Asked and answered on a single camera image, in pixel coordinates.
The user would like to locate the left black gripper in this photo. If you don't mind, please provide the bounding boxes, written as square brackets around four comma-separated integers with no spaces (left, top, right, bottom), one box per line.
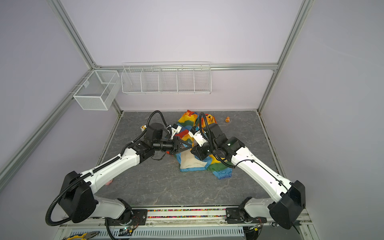
[153,136,192,155]

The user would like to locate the rainbow striped jacket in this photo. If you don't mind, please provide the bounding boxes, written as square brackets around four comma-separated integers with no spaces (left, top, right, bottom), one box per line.
[175,110,233,180]

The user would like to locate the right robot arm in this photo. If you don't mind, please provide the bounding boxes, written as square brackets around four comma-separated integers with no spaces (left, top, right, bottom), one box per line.
[191,112,306,230]

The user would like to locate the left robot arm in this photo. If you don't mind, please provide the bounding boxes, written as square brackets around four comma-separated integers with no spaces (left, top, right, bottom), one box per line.
[45,118,192,226]

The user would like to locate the white mesh box basket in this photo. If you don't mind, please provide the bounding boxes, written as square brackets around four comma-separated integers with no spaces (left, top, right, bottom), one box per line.
[74,70,121,111]

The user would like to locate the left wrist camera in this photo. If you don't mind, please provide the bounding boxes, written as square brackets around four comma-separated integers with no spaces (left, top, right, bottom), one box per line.
[169,124,182,140]

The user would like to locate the white wire shelf basket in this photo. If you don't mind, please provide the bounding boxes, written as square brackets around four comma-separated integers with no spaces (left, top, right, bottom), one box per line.
[121,62,212,95]

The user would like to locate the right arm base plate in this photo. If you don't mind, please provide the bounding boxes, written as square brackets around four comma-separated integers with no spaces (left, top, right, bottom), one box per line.
[226,207,267,224]

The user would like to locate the white slotted cable duct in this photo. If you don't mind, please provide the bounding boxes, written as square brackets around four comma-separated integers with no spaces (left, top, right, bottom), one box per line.
[69,226,245,239]

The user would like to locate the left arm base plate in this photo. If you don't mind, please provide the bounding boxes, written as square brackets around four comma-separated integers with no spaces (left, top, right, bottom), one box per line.
[107,209,148,227]

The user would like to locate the yellow handled pliers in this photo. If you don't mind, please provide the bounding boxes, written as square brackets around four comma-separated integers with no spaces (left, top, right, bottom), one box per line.
[64,231,100,240]

